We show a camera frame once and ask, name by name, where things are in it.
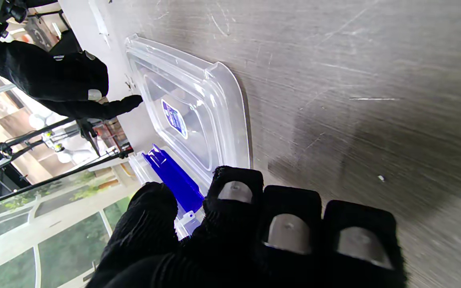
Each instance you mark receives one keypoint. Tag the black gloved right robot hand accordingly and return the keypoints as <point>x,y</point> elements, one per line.
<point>54,80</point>

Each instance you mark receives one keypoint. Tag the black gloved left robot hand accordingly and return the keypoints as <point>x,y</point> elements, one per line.
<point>254,244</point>

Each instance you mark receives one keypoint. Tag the black tripod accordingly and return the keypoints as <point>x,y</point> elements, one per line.
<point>46,156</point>

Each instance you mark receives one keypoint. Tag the clear lid with blue mark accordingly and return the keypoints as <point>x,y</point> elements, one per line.
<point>190,108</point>

